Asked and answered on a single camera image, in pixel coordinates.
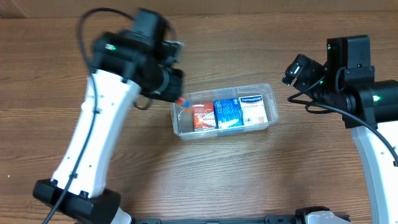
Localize orange tablet tube white cap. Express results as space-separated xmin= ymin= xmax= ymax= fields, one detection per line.
xmin=175 ymin=96 xmax=193 ymax=112

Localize red medicine box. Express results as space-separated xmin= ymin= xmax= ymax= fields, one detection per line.
xmin=193 ymin=103 xmax=216 ymax=131

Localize clear plastic container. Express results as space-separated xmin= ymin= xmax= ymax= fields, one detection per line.
xmin=171 ymin=83 xmax=279 ymax=140

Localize blue medicine box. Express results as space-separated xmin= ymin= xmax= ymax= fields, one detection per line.
xmin=213 ymin=98 xmax=244 ymax=129

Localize white blue plaster box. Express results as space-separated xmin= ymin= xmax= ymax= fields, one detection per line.
xmin=239 ymin=95 xmax=268 ymax=126

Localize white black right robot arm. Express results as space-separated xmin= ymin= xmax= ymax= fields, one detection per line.
xmin=282 ymin=35 xmax=397 ymax=223

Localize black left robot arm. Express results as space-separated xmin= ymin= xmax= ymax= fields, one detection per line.
xmin=33 ymin=9 xmax=183 ymax=223

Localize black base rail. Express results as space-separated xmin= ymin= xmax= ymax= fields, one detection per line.
xmin=130 ymin=211 xmax=352 ymax=224

